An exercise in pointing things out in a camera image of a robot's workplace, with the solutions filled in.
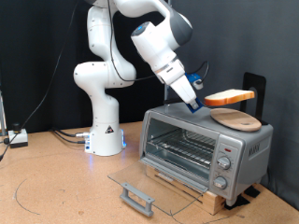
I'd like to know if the aluminium vertical pole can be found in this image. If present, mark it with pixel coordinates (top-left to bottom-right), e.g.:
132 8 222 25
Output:
164 0 173 105

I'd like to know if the toy bread slice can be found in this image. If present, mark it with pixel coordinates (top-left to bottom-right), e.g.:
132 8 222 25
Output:
204 89 256 107

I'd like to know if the black hanging cable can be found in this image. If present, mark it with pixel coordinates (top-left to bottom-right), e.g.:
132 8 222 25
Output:
0 0 80 161

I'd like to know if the black slotted spatula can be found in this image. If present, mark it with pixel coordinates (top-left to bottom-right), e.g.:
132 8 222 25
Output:
164 96 219 110

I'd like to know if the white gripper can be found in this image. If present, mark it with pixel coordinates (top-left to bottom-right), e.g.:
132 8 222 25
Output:
158 61 201 110

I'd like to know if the silver oven knob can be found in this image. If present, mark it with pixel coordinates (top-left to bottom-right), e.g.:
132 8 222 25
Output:
212 175 228 190
217 155 232 171

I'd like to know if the black metal bookend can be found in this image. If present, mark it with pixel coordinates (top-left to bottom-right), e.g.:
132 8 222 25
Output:
240 72 269 126

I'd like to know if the black foam pad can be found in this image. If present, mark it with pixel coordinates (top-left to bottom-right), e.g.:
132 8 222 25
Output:
244 186 261 199
223 194 251 211

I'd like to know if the black cable with silver plug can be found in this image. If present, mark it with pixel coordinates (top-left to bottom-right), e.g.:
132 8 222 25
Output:
50 127 92 139

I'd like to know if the wooden pallet base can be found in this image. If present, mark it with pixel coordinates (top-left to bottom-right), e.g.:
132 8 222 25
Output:
145 164 227 217

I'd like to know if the metal stand post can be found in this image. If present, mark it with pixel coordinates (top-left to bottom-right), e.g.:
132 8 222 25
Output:
0 90 7 137

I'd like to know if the round wooden cutting board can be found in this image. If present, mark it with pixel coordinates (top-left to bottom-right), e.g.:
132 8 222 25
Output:
209 107 263 133

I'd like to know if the metal oven rack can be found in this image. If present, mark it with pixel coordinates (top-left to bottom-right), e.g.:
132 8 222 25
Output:
146 128 217 171

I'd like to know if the black base cable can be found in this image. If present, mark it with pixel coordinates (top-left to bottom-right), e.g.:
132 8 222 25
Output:
52 130 88 145

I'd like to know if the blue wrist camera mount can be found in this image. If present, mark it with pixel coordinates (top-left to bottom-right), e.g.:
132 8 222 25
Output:
185 73 204 91

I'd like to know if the silver toaster oven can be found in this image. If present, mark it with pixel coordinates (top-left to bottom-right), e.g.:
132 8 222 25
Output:
138 102 275 207

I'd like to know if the grey emergency stop box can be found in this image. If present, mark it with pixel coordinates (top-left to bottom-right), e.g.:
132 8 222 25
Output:
7 122 29 148

